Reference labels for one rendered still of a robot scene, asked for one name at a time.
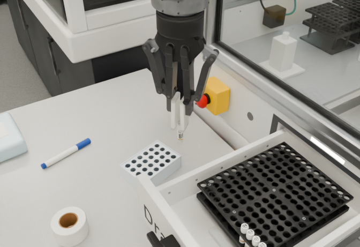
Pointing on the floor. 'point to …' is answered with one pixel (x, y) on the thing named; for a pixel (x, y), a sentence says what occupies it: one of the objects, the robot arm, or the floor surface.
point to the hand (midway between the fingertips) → (180, 112)
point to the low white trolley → (92, 161)
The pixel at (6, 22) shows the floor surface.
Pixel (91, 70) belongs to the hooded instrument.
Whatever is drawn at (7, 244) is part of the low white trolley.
